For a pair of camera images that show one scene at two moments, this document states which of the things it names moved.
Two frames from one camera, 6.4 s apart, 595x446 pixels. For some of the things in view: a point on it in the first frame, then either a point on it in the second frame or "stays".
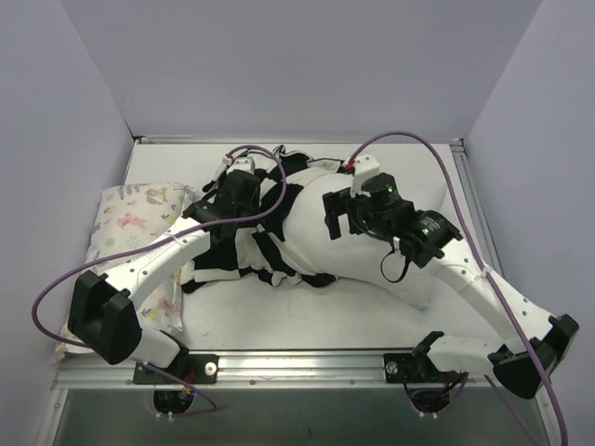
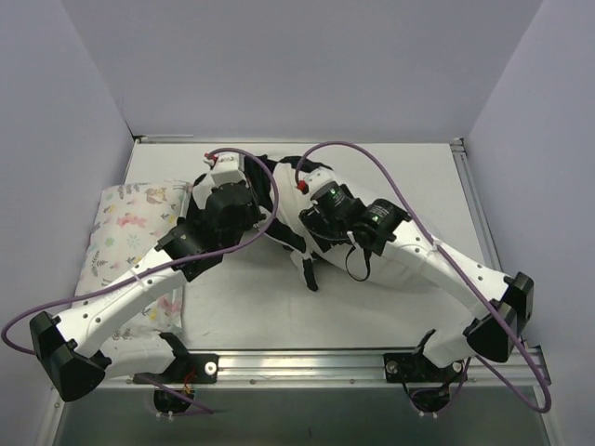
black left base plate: [191, 368] stays
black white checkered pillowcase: [258, 251] to [278, 183]
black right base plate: [413, 368] stays
